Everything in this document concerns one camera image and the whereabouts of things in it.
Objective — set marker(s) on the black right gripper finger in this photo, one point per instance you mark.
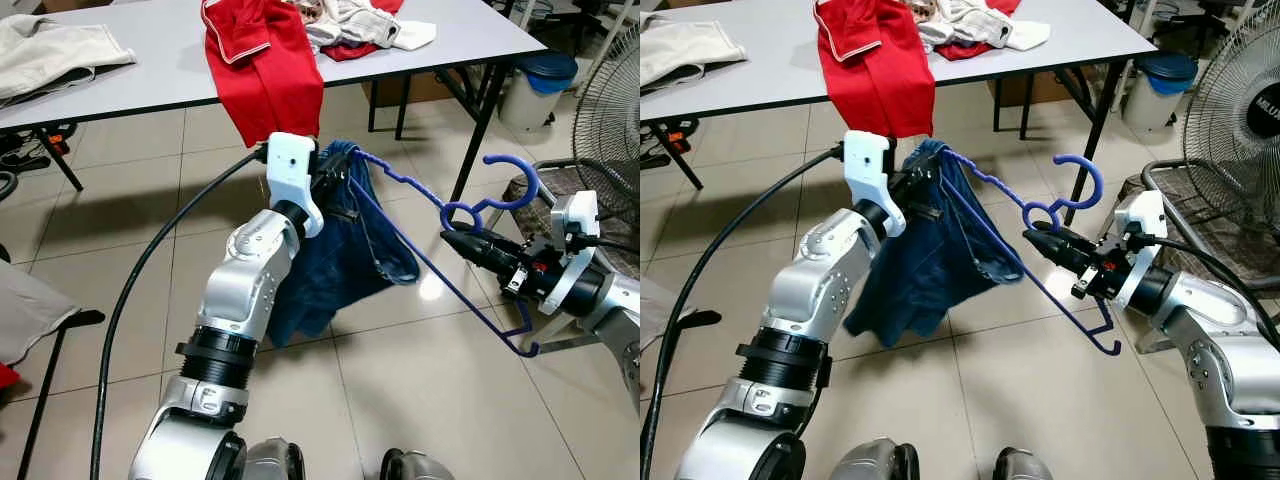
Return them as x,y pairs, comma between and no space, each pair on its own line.
1062,241
480,243
1060,257
480,260

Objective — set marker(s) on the purple plastic hanger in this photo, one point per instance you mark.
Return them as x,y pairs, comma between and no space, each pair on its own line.
537,180
1101,180

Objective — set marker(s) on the blue denim shorts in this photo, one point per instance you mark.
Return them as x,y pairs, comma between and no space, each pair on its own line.
930,270
340,260

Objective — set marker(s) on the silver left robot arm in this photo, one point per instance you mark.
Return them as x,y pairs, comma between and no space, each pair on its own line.
810,300
240,290

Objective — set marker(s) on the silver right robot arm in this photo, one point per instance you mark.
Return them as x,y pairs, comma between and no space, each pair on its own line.
1220,350
615,300

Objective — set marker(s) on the brown plaid chrome chair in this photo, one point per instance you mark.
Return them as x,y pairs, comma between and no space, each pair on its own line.
1230,240
615,235

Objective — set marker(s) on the red shirt white trim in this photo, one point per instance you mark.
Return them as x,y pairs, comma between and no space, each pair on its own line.
270,90
885,85

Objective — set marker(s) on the brown cardboard box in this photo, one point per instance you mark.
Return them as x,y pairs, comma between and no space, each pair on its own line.
1040,86
420,88

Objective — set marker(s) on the red cloth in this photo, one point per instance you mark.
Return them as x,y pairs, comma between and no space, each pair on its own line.
350,50
965,50

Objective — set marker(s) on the white bin blue lid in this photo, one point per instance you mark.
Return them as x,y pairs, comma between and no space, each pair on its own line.
1150,105
525,105

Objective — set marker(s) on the black metal floor fan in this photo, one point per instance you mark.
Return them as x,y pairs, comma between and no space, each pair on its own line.
1220,120
610,120

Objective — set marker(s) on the beige checked garment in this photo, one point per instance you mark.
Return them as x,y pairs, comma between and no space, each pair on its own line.
350,22
965,20

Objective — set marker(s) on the white garment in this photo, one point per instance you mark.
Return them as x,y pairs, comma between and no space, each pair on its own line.
410,38
1025,36

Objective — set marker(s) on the white table black legs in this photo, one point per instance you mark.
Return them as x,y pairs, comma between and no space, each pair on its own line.
770,75
150,80

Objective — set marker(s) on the orange black device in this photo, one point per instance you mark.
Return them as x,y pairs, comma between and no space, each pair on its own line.
683,135
60,140

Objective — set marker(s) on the grey right robot knee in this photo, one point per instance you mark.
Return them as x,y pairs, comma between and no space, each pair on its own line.
420,468
1022,468

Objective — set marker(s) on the grey robot knee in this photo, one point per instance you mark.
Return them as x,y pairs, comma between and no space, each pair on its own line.
420,468
870,462
1022,468
272,462

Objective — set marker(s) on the black office chair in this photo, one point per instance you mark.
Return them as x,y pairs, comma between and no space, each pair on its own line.
1190,20
590,20

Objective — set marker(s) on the beige jacket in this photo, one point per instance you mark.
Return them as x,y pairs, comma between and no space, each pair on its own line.
55,55
685,50

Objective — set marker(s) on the grey left robot knee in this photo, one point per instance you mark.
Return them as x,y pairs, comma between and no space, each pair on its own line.
272,462
870,462

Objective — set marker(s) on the grey cloth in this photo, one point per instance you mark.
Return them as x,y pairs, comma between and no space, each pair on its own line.
30,310

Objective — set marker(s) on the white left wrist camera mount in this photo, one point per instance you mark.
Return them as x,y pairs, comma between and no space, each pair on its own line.
868,170
292,170

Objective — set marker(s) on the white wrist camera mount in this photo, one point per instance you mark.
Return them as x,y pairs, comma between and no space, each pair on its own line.
578,215
292,170
868,170
1145,212

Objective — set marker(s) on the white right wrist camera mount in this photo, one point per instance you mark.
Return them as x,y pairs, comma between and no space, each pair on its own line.
1145,212
578,215

